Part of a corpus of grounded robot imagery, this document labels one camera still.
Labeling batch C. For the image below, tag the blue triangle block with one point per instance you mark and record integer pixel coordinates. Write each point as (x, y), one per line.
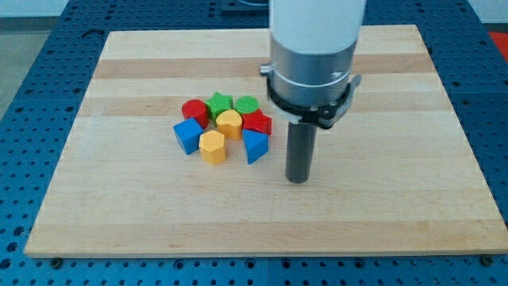
(255, 144)

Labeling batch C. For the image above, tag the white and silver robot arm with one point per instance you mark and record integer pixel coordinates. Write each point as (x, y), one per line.
(312, 44)

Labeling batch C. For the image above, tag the red star block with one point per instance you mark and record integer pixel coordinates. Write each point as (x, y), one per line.
(257, 121)

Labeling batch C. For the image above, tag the yellow heart block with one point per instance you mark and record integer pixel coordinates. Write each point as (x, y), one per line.
(230, 124)

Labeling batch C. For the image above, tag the green cylinder block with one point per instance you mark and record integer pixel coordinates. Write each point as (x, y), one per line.
(247, 104)

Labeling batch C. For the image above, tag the yellow hexagon block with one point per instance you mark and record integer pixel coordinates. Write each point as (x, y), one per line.
(212, 147)

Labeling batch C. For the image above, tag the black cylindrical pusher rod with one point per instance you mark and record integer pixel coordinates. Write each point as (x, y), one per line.
(300, 148)

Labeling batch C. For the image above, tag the green star block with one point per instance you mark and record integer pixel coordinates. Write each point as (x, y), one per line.
(217, 104)

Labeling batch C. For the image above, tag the blue cube block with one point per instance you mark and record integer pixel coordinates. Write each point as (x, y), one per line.
(188, 133)

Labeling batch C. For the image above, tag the red cylinder block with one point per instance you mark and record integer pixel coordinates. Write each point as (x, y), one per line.
(196, 109)

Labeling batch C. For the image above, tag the wooden board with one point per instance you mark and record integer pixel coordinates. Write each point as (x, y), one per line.
(394, 177)

